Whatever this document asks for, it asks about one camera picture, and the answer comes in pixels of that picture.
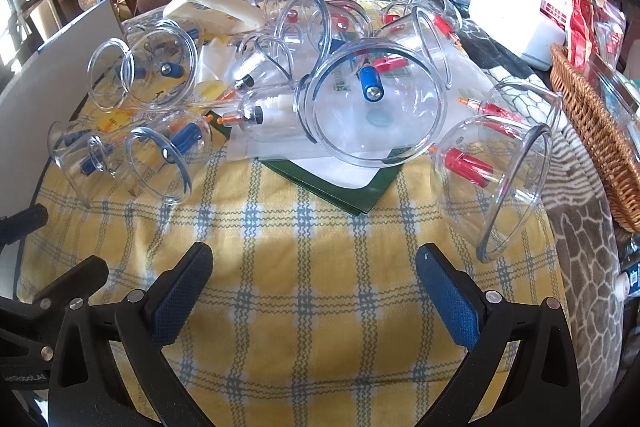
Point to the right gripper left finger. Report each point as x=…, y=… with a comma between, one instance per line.
x=86, y=388

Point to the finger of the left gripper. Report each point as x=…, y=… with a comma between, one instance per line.
x=82, y=281
x=29, y=220

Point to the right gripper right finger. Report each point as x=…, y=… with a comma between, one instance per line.
x=541, y=387

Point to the large cup red valve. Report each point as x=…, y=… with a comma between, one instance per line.
x=487, y=176

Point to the cream suction pump gun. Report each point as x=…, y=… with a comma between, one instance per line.
x=218, y=17

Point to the large cup blue valve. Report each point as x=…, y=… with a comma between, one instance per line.
x=373, y=104

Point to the white foam cupping case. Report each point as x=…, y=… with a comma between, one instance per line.
x=51, y=87

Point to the grey giraffe pattern tablecloth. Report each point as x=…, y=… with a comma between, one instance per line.
x=581, y=224

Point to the clear cup blue valve left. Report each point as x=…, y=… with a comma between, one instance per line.
x=160, y=155

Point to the clear cup blue valve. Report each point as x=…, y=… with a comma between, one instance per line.
x=160, y=155
x=158, y=71

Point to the yellow plaid cloth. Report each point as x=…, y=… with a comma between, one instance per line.
x=312, y=317

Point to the wicker basket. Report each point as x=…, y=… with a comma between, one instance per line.
x=609, y=150

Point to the green booklet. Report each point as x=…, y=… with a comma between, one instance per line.
x=353, y=190

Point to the white tissue box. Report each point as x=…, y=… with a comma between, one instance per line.
x=521, y=27

